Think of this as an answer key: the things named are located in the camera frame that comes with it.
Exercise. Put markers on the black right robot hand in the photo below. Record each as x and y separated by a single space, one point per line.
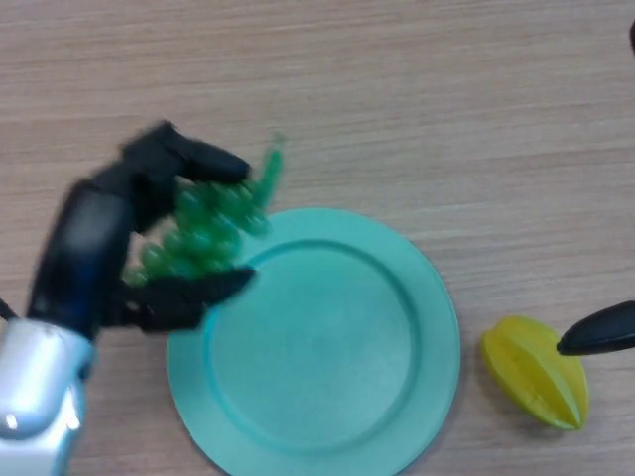
595 332

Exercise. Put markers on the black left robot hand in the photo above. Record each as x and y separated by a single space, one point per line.
84 243

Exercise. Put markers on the green grape bunch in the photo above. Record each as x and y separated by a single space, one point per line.
203 233

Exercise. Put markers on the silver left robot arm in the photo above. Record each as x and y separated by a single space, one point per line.
35 387

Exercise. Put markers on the teal round plate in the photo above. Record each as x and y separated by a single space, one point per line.
337 347

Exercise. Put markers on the yellow starfruit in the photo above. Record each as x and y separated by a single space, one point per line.
536 382

